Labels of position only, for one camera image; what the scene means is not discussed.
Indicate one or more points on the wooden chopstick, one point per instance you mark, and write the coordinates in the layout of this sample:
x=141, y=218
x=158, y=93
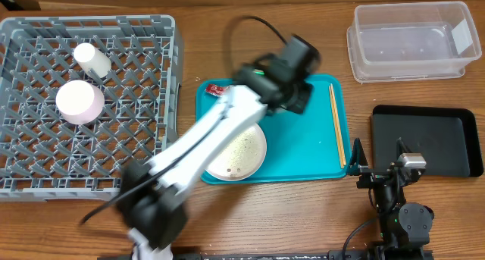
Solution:
x=336, y=125

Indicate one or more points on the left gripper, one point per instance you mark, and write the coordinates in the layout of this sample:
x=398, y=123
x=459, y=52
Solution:
x=299, y=99

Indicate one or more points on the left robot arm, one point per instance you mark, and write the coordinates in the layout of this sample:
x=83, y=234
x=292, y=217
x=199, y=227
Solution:
x=152, y=194

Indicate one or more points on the wooden chopstick right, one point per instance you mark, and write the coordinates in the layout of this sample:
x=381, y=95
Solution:
x=338, y=125

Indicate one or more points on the clear plastic storage bin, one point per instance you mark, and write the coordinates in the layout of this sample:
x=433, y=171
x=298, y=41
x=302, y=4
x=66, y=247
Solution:
x=412, y=41

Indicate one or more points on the large white dirty plate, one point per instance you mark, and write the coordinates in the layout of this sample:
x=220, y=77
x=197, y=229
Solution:
x=242, y=157

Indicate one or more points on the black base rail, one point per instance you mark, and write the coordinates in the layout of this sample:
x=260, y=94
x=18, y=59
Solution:
x=330, y=255

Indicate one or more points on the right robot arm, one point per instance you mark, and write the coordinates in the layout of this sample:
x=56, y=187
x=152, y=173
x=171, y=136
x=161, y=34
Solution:
x=404, y=226

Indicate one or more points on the black plastic tray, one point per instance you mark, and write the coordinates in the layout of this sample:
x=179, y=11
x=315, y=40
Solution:
x=446, y=137

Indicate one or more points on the white cup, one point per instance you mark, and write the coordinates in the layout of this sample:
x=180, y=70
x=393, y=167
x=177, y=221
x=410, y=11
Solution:
x=92, y=60

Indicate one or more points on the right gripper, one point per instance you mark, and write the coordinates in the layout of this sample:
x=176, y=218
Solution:
x=373, y=175

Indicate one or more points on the wooden chopstick left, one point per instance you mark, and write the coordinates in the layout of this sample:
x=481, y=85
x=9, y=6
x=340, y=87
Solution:
x=336, y=125

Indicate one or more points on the grey plastic dish rack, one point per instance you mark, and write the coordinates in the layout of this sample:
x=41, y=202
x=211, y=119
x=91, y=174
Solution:
x=43, y=157

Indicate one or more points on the red snack wrapper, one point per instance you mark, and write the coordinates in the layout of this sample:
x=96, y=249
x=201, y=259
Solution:
x=215, y=90

